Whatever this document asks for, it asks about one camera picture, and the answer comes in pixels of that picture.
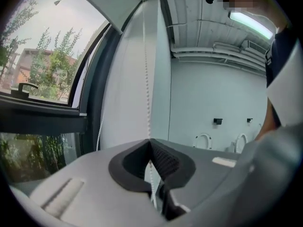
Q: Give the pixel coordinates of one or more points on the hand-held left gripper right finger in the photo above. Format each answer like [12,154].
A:
[208,174]

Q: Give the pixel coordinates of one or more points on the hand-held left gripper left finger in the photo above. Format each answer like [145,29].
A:
[94,193]

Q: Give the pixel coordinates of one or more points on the white roller blind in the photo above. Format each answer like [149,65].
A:
[113,3]

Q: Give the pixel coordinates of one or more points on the person's right forearm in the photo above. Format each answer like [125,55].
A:
[266,124]

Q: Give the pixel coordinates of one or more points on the round white toilet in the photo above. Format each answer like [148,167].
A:
[203,142]

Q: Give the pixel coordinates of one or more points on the white toilet with tank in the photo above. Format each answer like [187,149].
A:
[241,141]

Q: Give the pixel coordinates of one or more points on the white ceiling pipes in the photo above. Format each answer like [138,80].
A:
[213,53]

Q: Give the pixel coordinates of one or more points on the green trees and shrubs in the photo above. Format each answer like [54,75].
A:
[52,74]

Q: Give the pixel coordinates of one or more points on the white air conditioner unit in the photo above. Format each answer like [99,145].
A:
[256,46]

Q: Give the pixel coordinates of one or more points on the person's dark shirt torso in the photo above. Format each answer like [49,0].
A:
[277,55]

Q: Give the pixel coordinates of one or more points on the brick building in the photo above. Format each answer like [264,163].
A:
[26,63]

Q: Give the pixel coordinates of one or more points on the long ceiling light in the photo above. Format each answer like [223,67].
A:
[251,22]

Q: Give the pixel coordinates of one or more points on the person's head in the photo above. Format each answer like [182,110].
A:
[270,11]

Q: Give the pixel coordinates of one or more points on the black wall holder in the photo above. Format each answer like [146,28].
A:
[217,121]
[249,120]

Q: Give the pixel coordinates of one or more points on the black window frame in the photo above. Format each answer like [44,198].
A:
[94,91]

